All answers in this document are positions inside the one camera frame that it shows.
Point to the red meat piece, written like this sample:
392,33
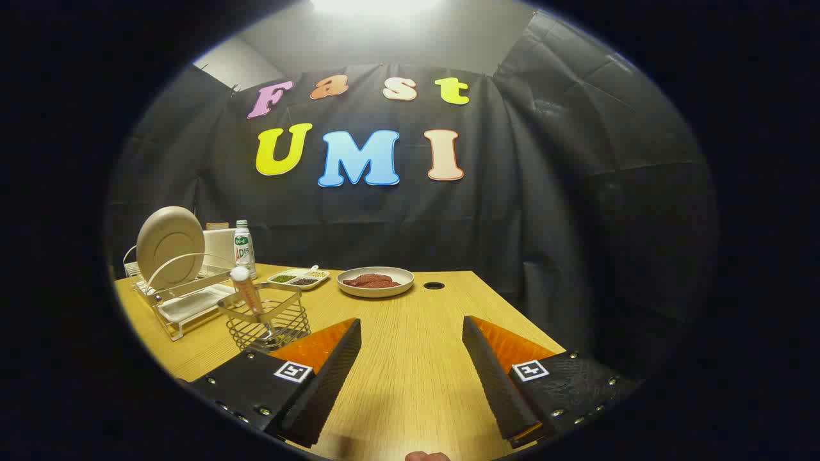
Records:
387,282
355,280

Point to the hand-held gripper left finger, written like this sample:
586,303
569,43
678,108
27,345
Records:
327,378

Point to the black table grommet hole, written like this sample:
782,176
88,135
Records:
434,285

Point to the white drip tray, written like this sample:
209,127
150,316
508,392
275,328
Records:
192,305

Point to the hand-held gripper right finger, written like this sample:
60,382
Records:
496,378

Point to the black backdrop cloth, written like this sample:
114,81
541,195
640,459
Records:
512,224

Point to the white divided bean tray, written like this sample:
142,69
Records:
298,278

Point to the white bottle green label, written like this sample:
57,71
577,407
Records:
244,253

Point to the beige round plate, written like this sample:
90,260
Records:
170,246

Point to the white toaster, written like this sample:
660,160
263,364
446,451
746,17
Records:
221,253

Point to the beige plate with meat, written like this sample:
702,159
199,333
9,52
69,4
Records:
375,291

